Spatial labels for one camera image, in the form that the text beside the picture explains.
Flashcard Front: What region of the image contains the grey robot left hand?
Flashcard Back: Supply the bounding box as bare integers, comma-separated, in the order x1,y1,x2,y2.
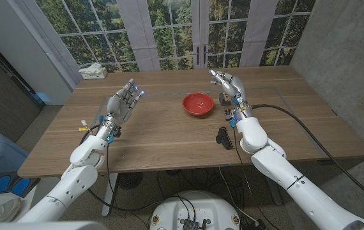
97,78,146,139

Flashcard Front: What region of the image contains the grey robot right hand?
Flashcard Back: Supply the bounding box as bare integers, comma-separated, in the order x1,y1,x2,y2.
209,69,254,121

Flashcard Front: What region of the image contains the red bowl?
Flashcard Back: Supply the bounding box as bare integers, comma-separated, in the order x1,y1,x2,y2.
181,92,215,116

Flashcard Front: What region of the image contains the black hair clip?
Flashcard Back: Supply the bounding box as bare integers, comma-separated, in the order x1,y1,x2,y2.
215,126,234,151

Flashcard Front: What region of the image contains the small black yellow toy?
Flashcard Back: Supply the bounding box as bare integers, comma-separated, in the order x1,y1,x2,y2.
218,91,232,107

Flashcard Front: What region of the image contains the white power strip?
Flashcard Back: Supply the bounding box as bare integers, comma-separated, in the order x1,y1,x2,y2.
81,66,109,80

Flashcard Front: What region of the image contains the white crumpled tissue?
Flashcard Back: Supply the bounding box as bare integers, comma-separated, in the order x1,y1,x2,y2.
78,63,103,75

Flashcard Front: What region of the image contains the round black fan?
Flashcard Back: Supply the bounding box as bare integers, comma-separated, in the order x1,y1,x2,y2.
118,172,144,191

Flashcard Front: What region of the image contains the printed window backdrop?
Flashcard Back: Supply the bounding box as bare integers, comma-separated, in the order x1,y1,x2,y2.
22,0,317,73

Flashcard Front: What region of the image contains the white table leg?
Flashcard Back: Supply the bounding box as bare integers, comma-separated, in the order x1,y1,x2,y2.
101,172,119,218

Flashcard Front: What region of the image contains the grey table leg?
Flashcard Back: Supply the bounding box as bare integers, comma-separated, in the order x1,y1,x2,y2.
264,177,285,206

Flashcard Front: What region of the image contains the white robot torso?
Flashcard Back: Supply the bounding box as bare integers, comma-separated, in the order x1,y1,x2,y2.
149,190,242,230

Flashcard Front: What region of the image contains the blue black foot pedal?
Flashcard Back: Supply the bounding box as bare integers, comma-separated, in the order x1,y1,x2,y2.
0,171,41,197

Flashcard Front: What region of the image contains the white grey sneaker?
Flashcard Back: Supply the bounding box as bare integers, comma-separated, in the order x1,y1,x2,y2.
0,197,22,223

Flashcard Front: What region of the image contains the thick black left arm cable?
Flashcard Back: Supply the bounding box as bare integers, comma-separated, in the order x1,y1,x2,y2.
79,124,157,211

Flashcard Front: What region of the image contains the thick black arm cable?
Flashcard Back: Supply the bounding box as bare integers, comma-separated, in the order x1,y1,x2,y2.
79,124,157,211
251,103,364,210

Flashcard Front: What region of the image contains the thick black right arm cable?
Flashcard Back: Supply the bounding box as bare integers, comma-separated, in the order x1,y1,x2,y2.
251,103,364,210

